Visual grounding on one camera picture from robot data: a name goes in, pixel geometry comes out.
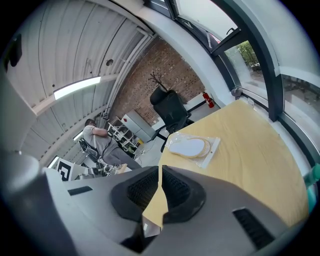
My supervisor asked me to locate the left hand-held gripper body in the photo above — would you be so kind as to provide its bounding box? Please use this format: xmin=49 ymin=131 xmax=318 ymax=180
xmin=55 ymin=156 xmax=101 ymax=183

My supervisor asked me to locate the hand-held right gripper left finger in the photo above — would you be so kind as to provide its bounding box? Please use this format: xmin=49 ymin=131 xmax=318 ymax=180
xmin=63 ymin=165 xmax=161 ymax=256

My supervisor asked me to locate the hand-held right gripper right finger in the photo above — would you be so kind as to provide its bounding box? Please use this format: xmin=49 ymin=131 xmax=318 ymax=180
xmin=139 ymin=165 xmax=307 ymax=256

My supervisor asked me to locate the clear plastic bag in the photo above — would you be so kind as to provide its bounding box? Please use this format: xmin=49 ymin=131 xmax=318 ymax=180
xmin=164 ymin=131 xmax=222 ymax=170

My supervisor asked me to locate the black office chair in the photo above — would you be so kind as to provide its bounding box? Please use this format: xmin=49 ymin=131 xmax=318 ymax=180
xmin=149 ymin=87 xmax=195 ymax=152
xmin=77 ymin=138 xmax=101 ymax=163

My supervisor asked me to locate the grey cabinet red sticker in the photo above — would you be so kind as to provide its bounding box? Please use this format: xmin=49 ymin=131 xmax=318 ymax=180
xmin=121 ymin=110 xmax=157 ymax=143

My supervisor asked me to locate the white open shelf unit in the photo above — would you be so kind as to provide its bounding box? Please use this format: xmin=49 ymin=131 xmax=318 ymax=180
xmin=106 ymin=115 xmax=141 ymax=152

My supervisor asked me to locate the red fire extinguisher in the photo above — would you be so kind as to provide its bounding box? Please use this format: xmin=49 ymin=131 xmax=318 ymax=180
xmin=201 ymin=90 xmax=215 ymax=109

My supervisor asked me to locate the dark branch coat stand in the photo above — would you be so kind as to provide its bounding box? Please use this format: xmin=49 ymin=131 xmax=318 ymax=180
xmin=147 ymin=71 xmax=169 ymax=93

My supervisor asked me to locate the teal plastic container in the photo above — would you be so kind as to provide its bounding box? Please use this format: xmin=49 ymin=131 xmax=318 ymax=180
xmin=302 ymin=162 xmax=320 ymax=215

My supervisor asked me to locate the black window lever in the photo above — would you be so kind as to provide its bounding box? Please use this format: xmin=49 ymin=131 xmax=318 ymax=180
xmin=225 ymin=26 xmax=242 ymax=36

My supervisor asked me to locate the grey window handle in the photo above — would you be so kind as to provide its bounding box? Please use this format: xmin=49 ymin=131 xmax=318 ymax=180
xmin=230 ymin=87 xmax=244 ymax=101

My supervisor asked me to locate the black head-worn camera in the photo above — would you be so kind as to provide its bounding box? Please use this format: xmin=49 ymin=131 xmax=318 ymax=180
xmin=9 ymin=33 xmax=23 ymax=68

